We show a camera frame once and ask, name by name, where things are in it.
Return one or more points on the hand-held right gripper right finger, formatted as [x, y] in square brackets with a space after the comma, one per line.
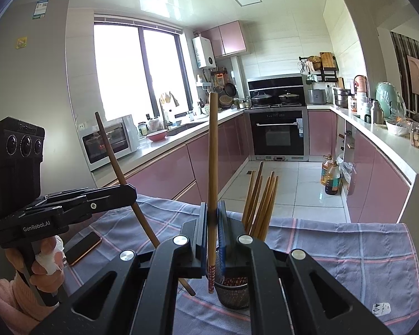
[222, 251]

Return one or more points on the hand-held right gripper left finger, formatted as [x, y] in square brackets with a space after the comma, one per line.
[195, 244]

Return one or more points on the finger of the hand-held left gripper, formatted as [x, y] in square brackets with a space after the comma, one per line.
[108, 199]
[66, 198]

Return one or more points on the single chopstick red patterned end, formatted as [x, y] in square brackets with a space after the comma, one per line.
[111, 153]
[213, 146]

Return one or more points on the black mesh holder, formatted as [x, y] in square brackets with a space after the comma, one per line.
[234, 298]

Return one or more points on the bundle of wooden chopsticks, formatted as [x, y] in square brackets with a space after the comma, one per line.
[265, 209]

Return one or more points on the person's left forearm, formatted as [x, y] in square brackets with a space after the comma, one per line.
[7, 296]

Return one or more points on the person's left hand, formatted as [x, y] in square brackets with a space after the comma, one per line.
[47, 281]

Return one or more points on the dark smartphone bronze rim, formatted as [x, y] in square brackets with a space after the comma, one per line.
[82, 247]

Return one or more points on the white countertop oven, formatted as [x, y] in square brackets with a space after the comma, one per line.
[125, 146]

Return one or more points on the pink base cabinets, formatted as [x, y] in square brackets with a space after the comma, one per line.
[167, 174]
[377, 188]

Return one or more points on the pink bowl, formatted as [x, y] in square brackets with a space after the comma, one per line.
[157, 136]

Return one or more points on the grey refrigerator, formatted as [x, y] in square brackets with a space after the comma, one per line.
[38, 76]

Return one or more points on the steel kitchen faucet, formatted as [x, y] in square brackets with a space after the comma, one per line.
[163, 111]

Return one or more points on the kitchen sink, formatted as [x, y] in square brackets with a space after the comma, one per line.
[185, 128]

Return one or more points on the blue plaid tablecloth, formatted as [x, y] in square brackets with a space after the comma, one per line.
[335, 258]

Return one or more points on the black built-in oven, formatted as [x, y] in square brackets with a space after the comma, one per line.
[277, 136]

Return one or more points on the large kitchen window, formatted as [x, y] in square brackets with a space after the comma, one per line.
[118, 69]

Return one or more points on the dark cooking oil bottle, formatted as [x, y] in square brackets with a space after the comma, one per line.
[333, 183]

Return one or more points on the white plastic bag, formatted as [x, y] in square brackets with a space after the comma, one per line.
[346, 174]

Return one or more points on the black wok with lid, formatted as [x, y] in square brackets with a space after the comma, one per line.
[261, 98]
[290, 98]

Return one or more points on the black frying pan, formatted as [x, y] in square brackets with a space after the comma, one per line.
[229, 90]

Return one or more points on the black integrated stove hood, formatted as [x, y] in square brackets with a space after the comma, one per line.
[276, 84]

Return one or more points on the steel steamer pot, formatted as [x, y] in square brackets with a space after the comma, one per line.
[341, 98]

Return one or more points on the white plastic bottles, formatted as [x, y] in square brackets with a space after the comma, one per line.
[363, 106]

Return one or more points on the steel thermos bottle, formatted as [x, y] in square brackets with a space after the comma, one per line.
[377, 112]

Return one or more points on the white bowl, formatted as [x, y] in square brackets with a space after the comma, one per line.
[397, 129]

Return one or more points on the pink electric kettle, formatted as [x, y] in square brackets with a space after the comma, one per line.
[360, 83]

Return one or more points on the wooden cutting board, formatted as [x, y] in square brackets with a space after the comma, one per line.
[327, 61]

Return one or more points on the mint green kitchen appliance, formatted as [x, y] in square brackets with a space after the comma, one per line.
[389, 99]

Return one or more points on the white wall water heater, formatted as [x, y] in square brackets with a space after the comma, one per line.
[203, 52]

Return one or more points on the pink wall cabinets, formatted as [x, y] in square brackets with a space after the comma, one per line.
[232, 38]

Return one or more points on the black wall rack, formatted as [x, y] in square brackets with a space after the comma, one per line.
[326, 76]

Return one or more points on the framed wall picture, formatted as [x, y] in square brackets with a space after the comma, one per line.
[416, 75]

